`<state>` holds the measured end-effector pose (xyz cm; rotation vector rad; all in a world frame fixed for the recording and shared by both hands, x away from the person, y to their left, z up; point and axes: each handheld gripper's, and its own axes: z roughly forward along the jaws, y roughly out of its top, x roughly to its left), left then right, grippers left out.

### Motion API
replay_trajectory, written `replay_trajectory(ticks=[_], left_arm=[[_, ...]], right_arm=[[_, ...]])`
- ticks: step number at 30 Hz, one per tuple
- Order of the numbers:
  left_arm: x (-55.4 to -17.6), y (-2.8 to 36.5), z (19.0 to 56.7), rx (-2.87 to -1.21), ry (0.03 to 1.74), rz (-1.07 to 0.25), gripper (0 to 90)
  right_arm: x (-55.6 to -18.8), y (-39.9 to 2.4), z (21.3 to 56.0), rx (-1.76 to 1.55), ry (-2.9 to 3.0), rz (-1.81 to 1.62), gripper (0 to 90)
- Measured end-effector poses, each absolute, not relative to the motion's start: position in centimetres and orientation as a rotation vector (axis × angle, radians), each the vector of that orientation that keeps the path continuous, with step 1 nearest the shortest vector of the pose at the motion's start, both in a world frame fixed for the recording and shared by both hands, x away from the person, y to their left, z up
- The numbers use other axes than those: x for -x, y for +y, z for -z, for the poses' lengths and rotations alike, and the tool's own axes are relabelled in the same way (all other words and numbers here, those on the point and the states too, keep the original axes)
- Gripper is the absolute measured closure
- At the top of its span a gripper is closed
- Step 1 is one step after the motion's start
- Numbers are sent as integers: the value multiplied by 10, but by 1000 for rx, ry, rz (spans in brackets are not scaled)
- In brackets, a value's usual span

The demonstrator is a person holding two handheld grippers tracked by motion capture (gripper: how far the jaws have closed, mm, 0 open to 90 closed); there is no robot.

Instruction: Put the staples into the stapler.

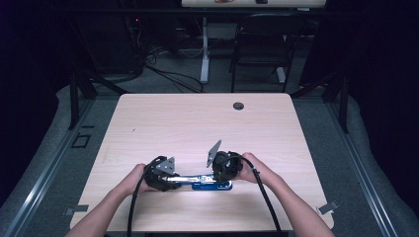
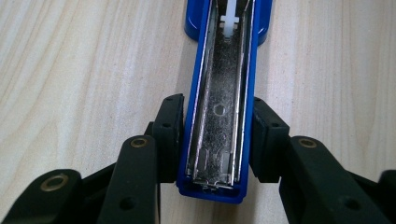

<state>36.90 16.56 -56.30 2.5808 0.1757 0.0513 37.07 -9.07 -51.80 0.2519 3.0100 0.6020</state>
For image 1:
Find black metal frame stand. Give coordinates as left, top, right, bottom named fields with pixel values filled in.
left=67, top=69, right=130, bottom=130
left=290, top=69, right=351, bottom=134

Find white desk leg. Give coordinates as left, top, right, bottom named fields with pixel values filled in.
left=200, top=16, right=210, bottom=85

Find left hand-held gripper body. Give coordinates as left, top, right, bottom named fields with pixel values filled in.
left=142, top=155, right=182, bottom=193

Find dark computer tower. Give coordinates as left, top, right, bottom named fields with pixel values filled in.
left=98, top=14, right=147, bottom=75

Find person's right hand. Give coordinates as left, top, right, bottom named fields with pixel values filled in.
left=234, top=151, right=282, bottom=186

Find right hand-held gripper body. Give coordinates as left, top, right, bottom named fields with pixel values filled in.
left=206, top=139, right=245, bottom=184

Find white desk foot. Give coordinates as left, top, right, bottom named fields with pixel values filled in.
left=276, top=66, right=288, bottom=84

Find black folding chair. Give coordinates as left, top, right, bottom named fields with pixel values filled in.
left=228, top=13, right=308, bottom=94

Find person's left hand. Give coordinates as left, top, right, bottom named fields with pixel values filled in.
left=119, top=163, right=158, bottom=196

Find black floor cables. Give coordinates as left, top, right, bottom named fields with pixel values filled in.
left=143, top=45, right=205, bottom=94

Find black horizontal frame bar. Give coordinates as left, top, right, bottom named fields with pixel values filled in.
left=62, top=7, right=330, bottom=16

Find light wooden desk top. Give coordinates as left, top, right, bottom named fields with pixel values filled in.
left=181, top=0, right=327, bottom=9

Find metal floor rail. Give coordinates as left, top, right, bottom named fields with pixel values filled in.
left=0, top=98, right=97, bottom=237
left=325, top=101, right=400, bottom=237

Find blue stapler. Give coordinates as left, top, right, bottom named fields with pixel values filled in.
left=166, top=173, right=234, bottom=193

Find grey tape strip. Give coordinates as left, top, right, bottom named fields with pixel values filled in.
left=62, top=204, right=90, bottom=217
left=316, top=199, right=340, bottom=215

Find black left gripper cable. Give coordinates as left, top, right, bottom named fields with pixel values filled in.
left=126, top=157, right=167, bottom=237

